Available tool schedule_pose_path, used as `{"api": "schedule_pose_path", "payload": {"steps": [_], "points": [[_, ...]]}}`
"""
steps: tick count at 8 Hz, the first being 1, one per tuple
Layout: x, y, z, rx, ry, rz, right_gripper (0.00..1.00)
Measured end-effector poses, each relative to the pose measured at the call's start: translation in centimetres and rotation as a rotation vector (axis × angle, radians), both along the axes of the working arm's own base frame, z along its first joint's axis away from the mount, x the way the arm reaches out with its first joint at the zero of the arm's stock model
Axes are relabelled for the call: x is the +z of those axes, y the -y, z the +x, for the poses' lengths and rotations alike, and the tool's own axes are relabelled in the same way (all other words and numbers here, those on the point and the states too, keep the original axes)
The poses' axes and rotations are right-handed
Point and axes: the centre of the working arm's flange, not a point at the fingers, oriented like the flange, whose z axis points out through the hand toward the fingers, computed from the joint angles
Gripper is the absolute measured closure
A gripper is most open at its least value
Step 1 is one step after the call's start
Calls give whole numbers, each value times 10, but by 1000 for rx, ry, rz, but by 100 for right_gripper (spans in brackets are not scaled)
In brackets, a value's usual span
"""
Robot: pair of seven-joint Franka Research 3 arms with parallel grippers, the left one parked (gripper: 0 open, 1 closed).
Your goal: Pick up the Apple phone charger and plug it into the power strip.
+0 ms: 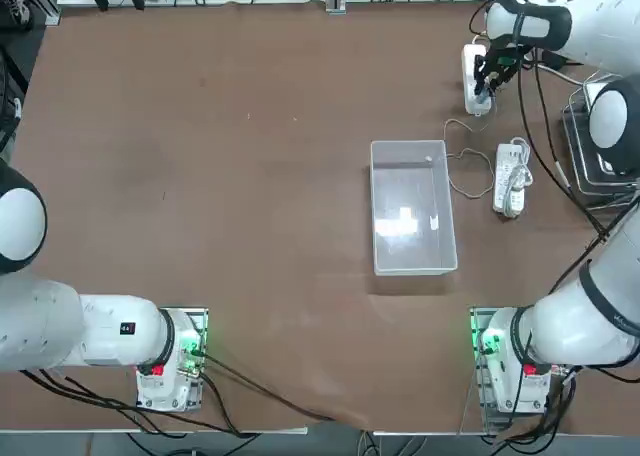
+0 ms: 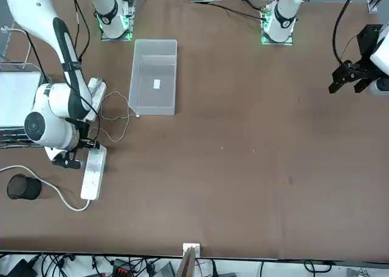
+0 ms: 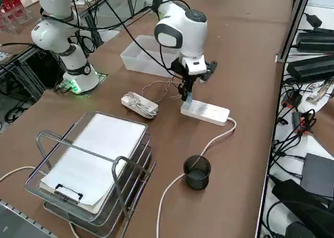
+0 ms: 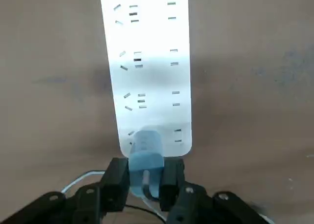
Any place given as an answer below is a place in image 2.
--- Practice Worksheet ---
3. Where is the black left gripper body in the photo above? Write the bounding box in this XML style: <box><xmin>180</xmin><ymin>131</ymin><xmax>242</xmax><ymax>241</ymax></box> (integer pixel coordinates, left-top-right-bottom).
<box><xmin>349</xmin><ymin>24</ymin><xmax>384</xmax><ymax>79</ymax></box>

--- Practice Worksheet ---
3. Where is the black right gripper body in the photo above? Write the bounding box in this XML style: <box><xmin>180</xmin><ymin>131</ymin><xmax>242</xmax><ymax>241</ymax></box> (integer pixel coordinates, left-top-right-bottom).
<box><xmin>64</xmin><ymin>117</ymin><xmax>91</xmax><ymax>144</ymax></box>

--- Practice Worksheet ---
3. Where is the thin white charger cable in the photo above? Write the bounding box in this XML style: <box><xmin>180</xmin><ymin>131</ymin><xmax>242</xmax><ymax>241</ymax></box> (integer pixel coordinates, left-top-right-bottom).
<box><xmin>86</xmin><ymin>91</ymin><xmax>142</xmax><ymax>143</ymax></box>

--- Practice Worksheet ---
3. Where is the long white power strip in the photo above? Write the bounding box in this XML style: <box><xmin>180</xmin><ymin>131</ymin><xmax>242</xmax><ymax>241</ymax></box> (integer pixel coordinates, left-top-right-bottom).
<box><xmin>80</xmin><ymin>145</ymin><xmax>108</xmax><ymax>200</ymax></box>

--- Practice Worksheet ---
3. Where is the black mesh pen cup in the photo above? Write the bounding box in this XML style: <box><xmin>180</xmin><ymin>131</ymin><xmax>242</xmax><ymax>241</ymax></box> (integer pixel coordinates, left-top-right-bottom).
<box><xmin>6</xmin><ymin>173</ymin><xmax>43</xmax><ymax>200</ymax></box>

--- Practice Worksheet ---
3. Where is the white flat sheet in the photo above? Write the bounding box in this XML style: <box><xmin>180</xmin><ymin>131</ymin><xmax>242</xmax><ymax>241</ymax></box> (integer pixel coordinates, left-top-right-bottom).
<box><xmin>0</xmin><ymin>72</ymin><xmax>42</xmax><ymax>128</ymax></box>

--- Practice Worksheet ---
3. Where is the translucent plastic bin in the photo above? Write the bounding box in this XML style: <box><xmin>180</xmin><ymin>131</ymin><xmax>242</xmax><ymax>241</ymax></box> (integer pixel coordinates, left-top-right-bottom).
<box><xmin>128</xmin><ymin>39</ymin><xmax>178</xmax><ymax>117</ymax></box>

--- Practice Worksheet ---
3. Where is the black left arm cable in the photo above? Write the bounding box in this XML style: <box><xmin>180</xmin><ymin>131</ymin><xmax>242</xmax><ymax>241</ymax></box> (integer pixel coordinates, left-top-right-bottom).
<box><xmin>332</xmin><ymin>0</ymin><xmax>367</xmax><ymax>70</ymax></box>

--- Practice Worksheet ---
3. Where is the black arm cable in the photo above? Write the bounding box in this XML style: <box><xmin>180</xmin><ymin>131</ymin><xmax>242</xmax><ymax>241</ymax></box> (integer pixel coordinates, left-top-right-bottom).
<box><xmin>69</xmin><ymin>0</ymin><xmax>92</xmax><ymax>64</ymax></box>
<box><xmin>332</xmin><ymin>0</ymin><xmax>367</xmax><ymax>70</ymax></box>

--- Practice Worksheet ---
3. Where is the thick white power strip cord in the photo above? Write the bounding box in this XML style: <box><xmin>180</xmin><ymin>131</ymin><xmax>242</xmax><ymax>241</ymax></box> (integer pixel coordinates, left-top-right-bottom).
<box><xmin>0</xmin><ymin>165</ymin><xmax>91</xmax><ymax>212</ymax></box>

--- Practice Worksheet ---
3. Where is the small white cord-wrapped power strip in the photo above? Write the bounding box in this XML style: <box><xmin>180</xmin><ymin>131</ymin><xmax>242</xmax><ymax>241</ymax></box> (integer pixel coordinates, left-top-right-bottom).
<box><xmin>83</xmin><ymin>77</ymin><xmax>108</xmax><ymax>121</ymax></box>

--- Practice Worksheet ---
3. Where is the grey wire rack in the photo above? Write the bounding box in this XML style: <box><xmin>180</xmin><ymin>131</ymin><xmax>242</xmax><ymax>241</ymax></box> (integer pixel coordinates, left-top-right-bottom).
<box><xmin>0</xmin><ymin>61</ymin><xmax>46</xmax><ymax>74</ymax></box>

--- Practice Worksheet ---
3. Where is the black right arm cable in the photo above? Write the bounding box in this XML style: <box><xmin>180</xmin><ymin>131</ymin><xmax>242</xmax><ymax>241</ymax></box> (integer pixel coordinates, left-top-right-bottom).
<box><xmin>69</xmin><ymin>0</ymin><xmax>92</xmax><ymax>64</ymax></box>

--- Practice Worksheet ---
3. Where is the dark left arm base cable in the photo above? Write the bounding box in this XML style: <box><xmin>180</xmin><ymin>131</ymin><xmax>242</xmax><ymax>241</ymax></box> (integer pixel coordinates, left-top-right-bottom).
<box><xmin>188</xmin><ymin>0</ymin><xmax>265</xmax><ymax>20</ymax></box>

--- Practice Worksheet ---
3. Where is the white table clamp bracket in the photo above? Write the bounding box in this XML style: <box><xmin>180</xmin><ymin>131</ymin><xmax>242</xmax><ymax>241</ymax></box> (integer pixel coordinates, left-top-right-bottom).
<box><xmin>182</xmin><ymin>242</ymin><xmax>202</xmax><ymax>258</ymax></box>

